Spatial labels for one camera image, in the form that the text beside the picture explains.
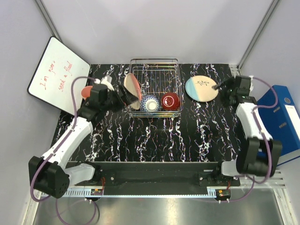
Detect metal wire dish rack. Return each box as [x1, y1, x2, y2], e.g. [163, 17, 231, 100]
[127, 58, 183, 118]

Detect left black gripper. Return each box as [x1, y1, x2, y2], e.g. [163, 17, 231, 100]
[101, 83, 138, 113]

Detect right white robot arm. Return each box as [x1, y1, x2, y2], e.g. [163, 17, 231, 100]
[212, 75, 282, 186]

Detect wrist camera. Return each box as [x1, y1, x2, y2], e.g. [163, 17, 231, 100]
[249, 75, 254, 92]
[94, 75, 114, 91]

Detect red lacquer bowl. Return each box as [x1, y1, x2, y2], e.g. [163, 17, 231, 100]
[161, 92, 180, 111]

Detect pink rimmed ceramic plate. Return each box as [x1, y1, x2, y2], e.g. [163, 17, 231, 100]
[123, 73, 142, 110]

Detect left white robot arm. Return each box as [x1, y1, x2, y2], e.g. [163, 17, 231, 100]
[29, 84, 142, 201]

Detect white slotted cable duct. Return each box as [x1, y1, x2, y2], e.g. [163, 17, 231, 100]
[63, 187, 104, 197]

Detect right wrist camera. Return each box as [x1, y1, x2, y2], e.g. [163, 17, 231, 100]
[249, 75, 254, 92]

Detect white dry erase board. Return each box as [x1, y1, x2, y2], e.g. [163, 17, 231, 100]
[27, 37, 90, 115]

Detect blue ring binder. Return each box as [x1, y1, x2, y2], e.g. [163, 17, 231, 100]
[259, 85, 300, 165]

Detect blue white patterned bowl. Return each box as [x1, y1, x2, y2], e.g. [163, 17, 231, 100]
[140, 95, 161, 112]

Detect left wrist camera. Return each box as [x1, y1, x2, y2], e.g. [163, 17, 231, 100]
[94, 75, 114, 91]

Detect light pink plastic cup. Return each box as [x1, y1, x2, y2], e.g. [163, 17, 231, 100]
[81, 86, 93, 100]

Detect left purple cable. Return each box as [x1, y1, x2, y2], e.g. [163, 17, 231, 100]
[30, 76, 100, 225]

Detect cream and blue plate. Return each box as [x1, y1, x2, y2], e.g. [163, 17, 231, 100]
[185, 75, 218, 102]

